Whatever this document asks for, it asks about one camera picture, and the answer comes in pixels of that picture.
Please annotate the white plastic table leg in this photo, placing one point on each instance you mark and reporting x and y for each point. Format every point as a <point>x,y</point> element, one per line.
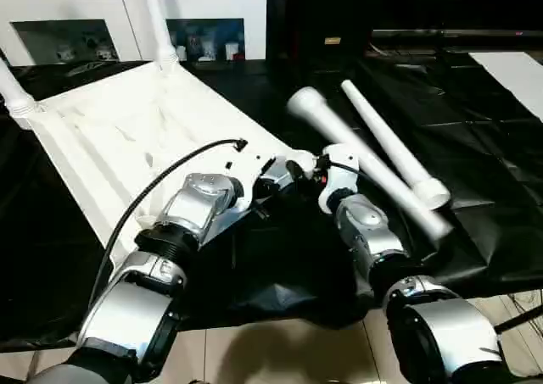
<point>10,83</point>
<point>155,19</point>
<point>382,125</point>
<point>339,129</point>

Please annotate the white plastic table top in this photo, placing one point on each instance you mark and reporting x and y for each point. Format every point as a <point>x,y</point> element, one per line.
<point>106,125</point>

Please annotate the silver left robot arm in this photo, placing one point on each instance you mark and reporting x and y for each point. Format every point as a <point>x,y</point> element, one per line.
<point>199,202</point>

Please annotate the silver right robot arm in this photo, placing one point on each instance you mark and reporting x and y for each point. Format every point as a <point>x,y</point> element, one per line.
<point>365,218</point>

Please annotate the black mat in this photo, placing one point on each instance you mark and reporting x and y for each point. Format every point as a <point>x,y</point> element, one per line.
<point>297,265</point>

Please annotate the white small bottle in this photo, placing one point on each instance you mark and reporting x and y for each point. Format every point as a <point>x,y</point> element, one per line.
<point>208,48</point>

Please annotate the black case with gold label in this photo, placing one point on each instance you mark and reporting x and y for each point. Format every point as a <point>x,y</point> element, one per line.
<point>305,19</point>

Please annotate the black long bar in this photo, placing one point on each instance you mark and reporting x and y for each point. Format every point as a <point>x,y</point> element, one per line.
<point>445,32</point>

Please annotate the white flat sheet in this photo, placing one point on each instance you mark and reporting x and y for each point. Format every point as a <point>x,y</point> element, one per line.
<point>517,79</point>

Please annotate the black stand leg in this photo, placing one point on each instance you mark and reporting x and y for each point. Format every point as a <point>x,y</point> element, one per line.
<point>519,318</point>

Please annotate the white cabinet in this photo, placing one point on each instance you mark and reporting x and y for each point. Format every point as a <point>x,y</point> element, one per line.
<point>85,2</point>

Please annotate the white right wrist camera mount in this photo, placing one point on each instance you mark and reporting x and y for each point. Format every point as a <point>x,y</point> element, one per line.
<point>343,180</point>

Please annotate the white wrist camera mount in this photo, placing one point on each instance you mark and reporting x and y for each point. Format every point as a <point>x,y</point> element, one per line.
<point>343,180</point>
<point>246,172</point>

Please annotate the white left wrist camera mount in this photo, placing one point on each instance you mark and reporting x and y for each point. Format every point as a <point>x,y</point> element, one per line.
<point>246,172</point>

